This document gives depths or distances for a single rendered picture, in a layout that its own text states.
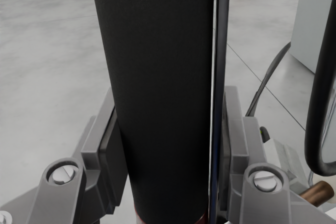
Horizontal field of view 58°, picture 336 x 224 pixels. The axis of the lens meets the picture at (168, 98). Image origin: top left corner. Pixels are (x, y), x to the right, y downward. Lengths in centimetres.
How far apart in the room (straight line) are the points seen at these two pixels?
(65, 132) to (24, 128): 39
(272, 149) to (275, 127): 190
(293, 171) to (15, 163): 218
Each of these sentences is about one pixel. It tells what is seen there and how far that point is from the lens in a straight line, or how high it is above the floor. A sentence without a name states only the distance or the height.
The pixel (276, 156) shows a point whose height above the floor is 116.
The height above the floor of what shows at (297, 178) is 114.
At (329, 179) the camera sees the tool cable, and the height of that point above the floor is 143.
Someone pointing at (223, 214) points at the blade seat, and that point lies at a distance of 47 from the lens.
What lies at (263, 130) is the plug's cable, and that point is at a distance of 75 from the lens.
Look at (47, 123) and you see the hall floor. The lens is 282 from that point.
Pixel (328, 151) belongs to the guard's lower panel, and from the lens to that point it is 190.
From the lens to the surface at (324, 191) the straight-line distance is 26.
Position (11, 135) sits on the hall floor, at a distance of 285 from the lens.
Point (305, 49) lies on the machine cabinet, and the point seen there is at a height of 21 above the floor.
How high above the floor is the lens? 161
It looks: 35 degrees down
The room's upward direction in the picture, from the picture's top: 4 degrees counter-clockwise
